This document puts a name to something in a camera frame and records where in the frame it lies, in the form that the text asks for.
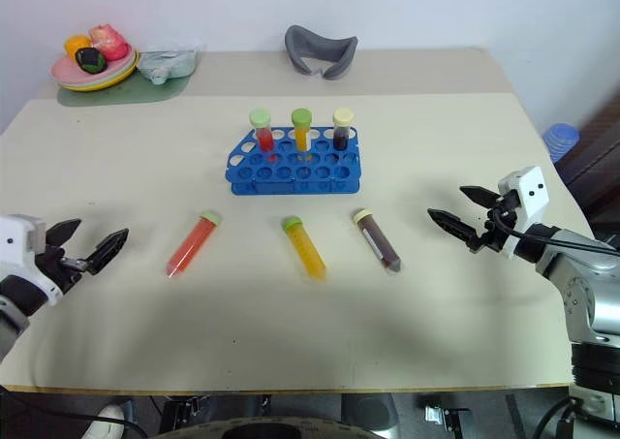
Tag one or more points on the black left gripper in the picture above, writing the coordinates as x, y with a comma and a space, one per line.
60, 267

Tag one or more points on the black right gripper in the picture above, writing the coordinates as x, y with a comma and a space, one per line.
499, 226

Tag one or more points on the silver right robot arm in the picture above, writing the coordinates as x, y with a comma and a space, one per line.
586, 289

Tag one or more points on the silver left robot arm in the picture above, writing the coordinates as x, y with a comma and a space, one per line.
12, 313

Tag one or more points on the brown liquid tube, cream cap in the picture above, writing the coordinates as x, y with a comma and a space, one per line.
380, 245

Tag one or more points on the red liquid tube, lying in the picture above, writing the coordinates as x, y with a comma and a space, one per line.
191, 245

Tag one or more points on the dark liquid tube, yellow cap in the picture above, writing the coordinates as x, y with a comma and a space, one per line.
341, 136

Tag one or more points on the yellow liquid tube, lying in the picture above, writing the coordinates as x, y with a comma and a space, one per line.
307, 252

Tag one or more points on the blue plastic test tube rack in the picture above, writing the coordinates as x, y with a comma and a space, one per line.
295, 172

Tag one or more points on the yellow liquid tube, standing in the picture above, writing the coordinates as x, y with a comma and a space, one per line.
301, 136

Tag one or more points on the red liquid tube, standing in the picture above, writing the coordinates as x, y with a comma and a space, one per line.
265, 138

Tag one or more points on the dark brown wooden furniture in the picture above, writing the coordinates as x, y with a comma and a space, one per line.
598, 148

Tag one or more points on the green table mat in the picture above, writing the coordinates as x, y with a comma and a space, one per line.
145, 92

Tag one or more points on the stack of coloured plates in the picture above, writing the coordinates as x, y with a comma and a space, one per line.
114, 81

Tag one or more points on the pink plate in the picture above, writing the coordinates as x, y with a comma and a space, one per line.
65, 71

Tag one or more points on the light green plate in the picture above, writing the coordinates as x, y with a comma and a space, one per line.
123, 71

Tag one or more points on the white shoe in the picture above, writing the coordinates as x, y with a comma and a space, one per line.
104, 422

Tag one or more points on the black green toy fruit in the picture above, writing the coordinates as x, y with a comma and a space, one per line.
90, 60

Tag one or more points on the crumpled light cloth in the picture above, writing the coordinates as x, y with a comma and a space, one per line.
167, 63

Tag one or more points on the orange toy fruit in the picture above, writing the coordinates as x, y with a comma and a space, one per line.
75, 44

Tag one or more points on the pink toy peach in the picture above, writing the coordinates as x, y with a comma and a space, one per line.
109, 41

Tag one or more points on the grey curved fabric mask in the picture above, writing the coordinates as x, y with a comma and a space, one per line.
334, 56

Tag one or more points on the grey rounded shape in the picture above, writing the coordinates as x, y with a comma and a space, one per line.
370, 412

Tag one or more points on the dark rounded shape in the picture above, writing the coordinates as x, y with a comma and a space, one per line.
271, 427

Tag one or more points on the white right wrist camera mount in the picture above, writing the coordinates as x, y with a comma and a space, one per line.
532, 197

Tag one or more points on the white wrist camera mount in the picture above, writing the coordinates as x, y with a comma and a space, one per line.
532, 197
17, 240

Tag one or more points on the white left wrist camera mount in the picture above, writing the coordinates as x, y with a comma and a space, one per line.
17, 240

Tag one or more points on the metal bracket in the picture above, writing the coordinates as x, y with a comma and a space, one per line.
448, 416

